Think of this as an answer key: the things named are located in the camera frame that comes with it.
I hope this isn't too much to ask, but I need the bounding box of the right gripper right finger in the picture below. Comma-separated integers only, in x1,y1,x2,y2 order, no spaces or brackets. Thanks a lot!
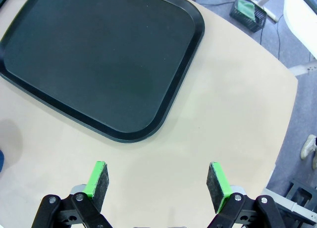
205,161,286,228

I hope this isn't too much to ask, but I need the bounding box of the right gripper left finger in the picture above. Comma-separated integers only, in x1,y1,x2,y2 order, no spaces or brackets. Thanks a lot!
31,160,112,228

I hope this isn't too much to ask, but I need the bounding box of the grey metal floor stand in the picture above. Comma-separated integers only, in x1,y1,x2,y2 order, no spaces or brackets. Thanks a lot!
262,179,317,226

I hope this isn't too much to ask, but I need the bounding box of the white sneaker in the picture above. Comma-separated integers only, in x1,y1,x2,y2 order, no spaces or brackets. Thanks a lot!
300,134,317,160

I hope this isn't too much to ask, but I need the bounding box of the black plastic crate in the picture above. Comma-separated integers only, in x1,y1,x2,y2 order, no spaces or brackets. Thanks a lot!
228,0,268,34

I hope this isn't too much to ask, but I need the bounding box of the green cloth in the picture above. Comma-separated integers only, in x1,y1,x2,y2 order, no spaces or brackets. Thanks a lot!
236,0,257,21

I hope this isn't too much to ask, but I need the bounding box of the white side table with tray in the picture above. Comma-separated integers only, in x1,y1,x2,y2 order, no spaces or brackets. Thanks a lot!
283,0,317,77

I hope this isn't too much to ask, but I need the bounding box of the black floor cable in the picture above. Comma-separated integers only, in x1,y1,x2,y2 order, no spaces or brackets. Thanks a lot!
198,0,282,63

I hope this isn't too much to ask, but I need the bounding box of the black tray with handles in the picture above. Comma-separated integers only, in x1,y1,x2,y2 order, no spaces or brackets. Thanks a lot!
298,0,317,15

